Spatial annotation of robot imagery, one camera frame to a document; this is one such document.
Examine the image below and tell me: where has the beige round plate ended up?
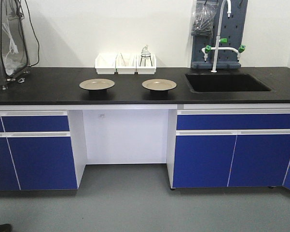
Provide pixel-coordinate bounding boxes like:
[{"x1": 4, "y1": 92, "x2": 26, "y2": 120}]
[
  {"x1": 79, "y1": 78, "x2": 115, "y2": 94},
  {"x1": 142, "y1": 79, "x2": 177, "y2": 93}
]

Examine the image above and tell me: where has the right white plastic bin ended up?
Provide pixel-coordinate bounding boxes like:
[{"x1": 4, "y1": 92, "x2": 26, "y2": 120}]
[{"x1": 136, "y1": 54, "x2": 157, "y2": 74}]

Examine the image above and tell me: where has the white plastic bin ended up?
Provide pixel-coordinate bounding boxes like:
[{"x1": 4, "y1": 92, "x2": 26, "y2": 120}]
[
  {"x1": 95, "y1": 53, "x2": 117, "y2": 74},
  {"x1": 136, "y1": 54, "x2": 157, "y2": 74},
  {"x1": 116, "y1": 53, "x2": 136, "y2": 74}
]

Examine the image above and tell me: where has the middle white plastic bin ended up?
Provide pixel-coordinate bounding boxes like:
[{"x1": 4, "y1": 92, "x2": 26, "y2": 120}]
[{"x1": 116, "y1": 53, "x2": 136, "y2": 74}]

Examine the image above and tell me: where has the black sink basin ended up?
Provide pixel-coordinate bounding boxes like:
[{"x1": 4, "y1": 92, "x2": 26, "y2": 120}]
[{"x1": 185, "y1": 73, "x2": 271, "y2": 92}]

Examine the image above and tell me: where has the left white plastic bin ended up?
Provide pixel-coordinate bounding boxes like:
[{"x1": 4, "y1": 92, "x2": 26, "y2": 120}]
[{"x1": 95, "y1": 53, "x2": 117, "y2": 74}]

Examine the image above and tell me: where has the blue base cabinet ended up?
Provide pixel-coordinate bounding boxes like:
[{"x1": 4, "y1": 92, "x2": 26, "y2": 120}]
[
  {"x1": 167, "y1": 110, "x2": 290, "y2": 190},
  {"x1": 0, "y1": 111, "x2": 79, "y2": 191}
]

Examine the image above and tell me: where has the white gooseneck lab faucet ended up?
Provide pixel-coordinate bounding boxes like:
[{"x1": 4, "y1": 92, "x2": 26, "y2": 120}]
[{"x1": 202, "y1": 0, "x2": 246, "y2": 73}]

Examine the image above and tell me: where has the plastic bag of black pegs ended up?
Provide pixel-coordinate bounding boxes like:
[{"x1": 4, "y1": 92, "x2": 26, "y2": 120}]
[{"x1": 191, "y1": 0, "x2": 219, "y2": 38}]

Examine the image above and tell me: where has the grey pegboard drying rack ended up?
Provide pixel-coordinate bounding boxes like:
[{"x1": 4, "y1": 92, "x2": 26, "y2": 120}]
[{"x1": 191, "y1": 0, "x2": 248, "y2": 69}]

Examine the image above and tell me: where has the metal glass-door cabinet appliance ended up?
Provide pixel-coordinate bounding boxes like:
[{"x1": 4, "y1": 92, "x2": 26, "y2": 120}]
[{"x1": 0, "y1": 0, "x2": 30, "y2": 90}]

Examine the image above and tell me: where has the glass flask on wire stand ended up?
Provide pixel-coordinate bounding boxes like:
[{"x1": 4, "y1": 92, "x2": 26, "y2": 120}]
[{"x1": 140, "y1": 45, "x2": 152, "y2": 67}]

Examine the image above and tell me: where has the black power cable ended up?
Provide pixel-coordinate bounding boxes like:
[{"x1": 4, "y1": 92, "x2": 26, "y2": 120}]
[{"x1": 13, "y1": 0, "x2": 41, "y2": 68}]

